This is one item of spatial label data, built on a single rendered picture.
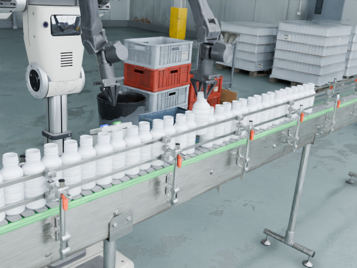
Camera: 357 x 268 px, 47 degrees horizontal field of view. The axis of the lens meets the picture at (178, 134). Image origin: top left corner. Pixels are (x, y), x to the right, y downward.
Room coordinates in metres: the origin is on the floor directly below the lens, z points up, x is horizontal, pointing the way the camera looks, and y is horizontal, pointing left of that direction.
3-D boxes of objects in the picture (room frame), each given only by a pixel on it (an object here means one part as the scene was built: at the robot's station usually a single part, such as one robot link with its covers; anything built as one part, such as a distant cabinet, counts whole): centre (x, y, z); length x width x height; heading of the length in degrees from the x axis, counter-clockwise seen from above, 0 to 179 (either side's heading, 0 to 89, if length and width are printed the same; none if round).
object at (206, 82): (1.56, -0.08, 1.26); 0.07 x 0.07 x 0.09; 49
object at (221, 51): (1.54, -0.11, 1.42); 0.12 x 0.09 x 0.12; 50
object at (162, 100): (4.13, 0.26, 0.55); 0.61 x 0.41 x 0.22; 146
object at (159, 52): (4.13, 0.26, 1.00); 0.61 x 0.41 x 0.22; 146
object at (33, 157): (1.03, 0.39, 1.08); 0.06 x 0.06 x 0.17
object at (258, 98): (1.88, -0.35, 1.08); 0.06 x 0.06 x 0.17
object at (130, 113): (3.65, 0.54, 0.32); 0.45 x 0.45 x 0.64
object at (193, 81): (1.57, -0.07, 1.26); 0.07 x 0.07 x 0.09; 49
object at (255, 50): (9.20, -1.47, 0.50); 1.23 x 1.05 x 1.00; 137
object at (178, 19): (11.79, 0.26, 0.55); 0.40 x 0.40 x 1.10; 49
